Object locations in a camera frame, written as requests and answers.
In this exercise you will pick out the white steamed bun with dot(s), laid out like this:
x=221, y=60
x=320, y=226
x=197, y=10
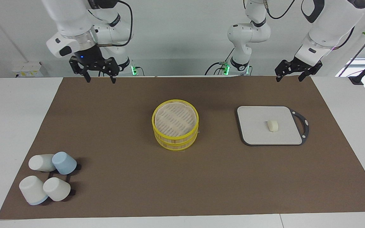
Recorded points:
x=272, y=125

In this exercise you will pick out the grey cutting board dark rim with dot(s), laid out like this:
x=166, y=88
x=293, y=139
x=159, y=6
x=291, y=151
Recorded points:
x=258, y=126

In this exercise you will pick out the light blue cup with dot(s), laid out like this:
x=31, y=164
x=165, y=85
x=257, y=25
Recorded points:
x=64, y=162

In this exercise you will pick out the plain white cup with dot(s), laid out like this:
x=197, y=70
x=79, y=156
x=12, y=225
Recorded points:
x=40, y=162
x=56, y=189

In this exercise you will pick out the green lit connector module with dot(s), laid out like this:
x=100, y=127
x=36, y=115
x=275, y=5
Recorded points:
x=226, y=69
x=134, y=70

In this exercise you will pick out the white wall socket box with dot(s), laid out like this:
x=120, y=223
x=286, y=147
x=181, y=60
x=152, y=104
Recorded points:
x=27, y=69

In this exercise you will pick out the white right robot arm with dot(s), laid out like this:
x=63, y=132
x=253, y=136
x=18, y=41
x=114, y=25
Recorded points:
x=68, y=19

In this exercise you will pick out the white cup with blue rim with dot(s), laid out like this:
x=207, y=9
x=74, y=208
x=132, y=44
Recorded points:
x=32, y=189

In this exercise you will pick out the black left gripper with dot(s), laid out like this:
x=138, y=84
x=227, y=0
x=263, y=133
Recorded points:
x=296, y=65

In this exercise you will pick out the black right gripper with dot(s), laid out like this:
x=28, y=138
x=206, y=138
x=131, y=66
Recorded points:
x=89, y=55

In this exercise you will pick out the yellow bamboo steamer basket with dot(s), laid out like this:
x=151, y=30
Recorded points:
x=176, y=145

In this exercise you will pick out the brown table mat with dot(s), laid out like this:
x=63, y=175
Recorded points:
x=122, y=174

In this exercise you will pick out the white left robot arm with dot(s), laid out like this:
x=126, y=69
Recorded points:
x=328, y=25

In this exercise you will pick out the black cup rack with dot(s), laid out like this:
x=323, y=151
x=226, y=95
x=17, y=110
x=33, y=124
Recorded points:
x=62, y=177

